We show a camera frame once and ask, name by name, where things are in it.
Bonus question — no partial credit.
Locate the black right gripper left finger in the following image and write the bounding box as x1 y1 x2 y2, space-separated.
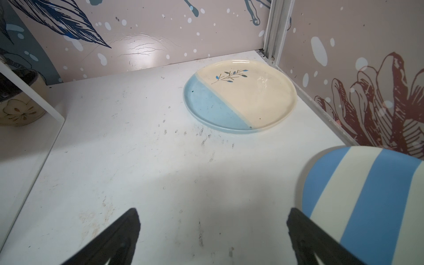
64 208 141 265

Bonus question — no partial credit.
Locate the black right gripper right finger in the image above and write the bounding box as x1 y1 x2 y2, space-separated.
287 208 364 265

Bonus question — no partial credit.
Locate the blue white striped plate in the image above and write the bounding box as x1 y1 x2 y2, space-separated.
301 146 424 265

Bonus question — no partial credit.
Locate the white wooden two-tier shelf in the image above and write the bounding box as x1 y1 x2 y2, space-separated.
1 62 65 124

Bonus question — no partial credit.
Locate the blue cream plate with sprig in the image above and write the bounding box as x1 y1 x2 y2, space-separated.
183 60 297 134

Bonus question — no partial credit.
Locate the beige floral bowl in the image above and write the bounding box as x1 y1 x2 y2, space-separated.
1 69 47 127

